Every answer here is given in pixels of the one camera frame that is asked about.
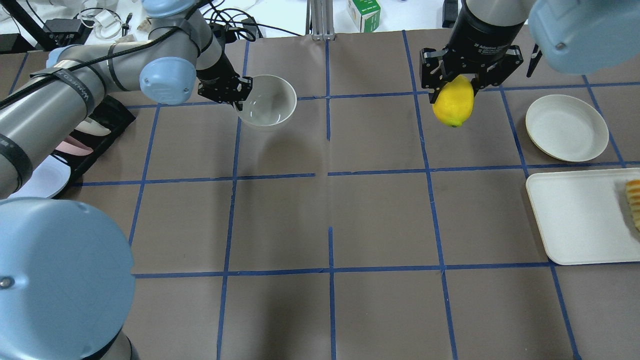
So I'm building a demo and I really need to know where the white cable coil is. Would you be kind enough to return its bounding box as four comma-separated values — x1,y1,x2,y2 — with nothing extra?
75,7,126,40

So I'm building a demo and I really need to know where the yellow lemon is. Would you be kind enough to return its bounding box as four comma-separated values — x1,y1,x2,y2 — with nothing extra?
432,74,475,128

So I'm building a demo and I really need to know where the white ceramic bowl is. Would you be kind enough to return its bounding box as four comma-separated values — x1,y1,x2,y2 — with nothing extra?
233,74,298,132

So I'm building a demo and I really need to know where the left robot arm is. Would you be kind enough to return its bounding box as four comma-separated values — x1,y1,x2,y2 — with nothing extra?
1,0,253,360

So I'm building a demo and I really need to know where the green white carton box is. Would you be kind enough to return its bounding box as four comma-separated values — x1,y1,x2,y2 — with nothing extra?
347,0,382,34

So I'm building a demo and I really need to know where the cream round plate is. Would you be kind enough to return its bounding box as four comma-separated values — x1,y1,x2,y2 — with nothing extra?
525,95,610,163

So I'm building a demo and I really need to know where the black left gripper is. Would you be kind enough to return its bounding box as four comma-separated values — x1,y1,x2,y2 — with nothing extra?
198,70,252,112

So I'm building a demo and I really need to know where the cream plate in rack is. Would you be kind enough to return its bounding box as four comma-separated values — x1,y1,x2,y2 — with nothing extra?
75,117,111,137

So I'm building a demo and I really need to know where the aluminium profile post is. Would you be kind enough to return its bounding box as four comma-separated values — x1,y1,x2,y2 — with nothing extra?
305,0,336,41

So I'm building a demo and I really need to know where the sliced bread loaf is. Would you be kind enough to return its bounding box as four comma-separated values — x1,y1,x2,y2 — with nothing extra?
625,178,640,231

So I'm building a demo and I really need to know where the white rectangular tray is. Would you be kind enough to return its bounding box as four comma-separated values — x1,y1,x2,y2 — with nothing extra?
525,168,640,265

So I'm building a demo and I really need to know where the black power adapter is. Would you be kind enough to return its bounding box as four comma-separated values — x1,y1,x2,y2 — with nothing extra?
42,18,90,46

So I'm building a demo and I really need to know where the black plate rack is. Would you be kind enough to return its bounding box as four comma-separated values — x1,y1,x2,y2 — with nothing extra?
51,96,137,199

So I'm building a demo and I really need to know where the white plate in rack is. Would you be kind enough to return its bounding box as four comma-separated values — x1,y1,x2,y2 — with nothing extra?
8,155,71,199

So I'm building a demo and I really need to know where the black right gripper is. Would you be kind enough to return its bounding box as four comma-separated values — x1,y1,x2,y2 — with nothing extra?
419,45,524,104

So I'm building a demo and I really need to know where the black box at edge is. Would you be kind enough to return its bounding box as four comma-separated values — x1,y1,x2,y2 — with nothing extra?
441,0,460,28

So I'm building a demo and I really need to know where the pink plate in rack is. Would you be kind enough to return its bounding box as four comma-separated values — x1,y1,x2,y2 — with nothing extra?
55,139,94,157

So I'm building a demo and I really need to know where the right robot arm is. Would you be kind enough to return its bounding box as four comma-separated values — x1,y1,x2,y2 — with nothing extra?
420,0,640,103

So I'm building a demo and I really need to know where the black cable bundle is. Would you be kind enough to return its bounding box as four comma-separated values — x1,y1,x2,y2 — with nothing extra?
200,0,316,43

